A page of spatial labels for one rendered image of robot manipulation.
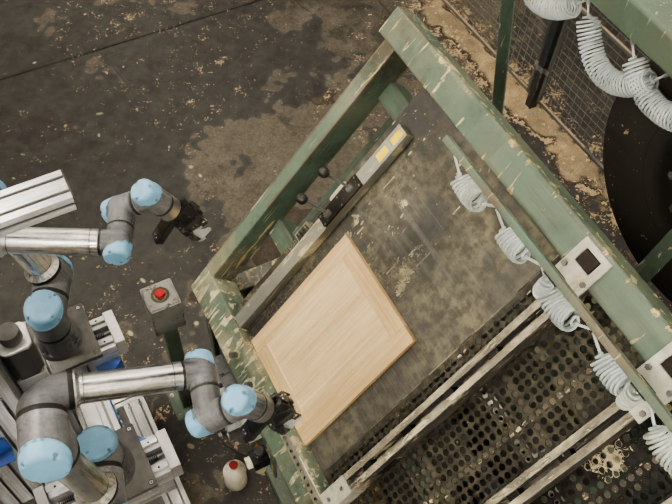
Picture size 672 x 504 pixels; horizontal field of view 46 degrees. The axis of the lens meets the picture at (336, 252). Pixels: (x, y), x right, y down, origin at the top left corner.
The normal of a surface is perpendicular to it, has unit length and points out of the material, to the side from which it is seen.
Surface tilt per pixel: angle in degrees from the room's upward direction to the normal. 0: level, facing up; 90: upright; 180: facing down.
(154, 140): 0
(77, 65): 0
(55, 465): 82
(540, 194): 51
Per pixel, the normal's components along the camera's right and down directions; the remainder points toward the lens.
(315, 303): -0.66, -0.08
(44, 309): 0.05, -0.46
